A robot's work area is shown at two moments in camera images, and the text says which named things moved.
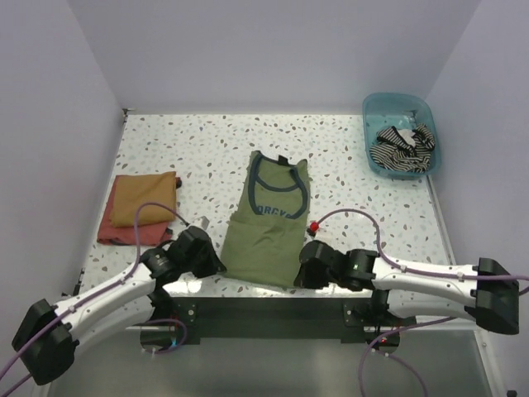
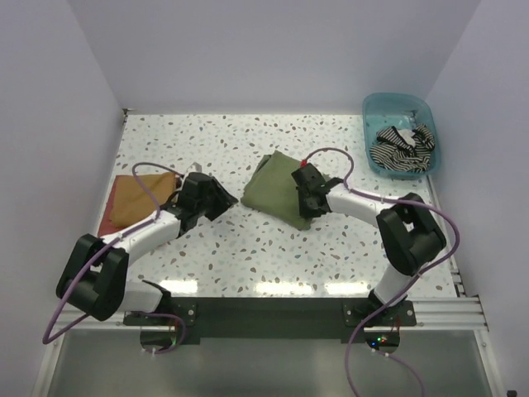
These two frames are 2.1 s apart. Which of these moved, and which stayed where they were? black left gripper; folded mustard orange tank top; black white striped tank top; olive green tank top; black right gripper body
Moved: black right gripper body; olive green tank top; black left gripper
Stayed: black white striped tank top; folded mustard orange tank top
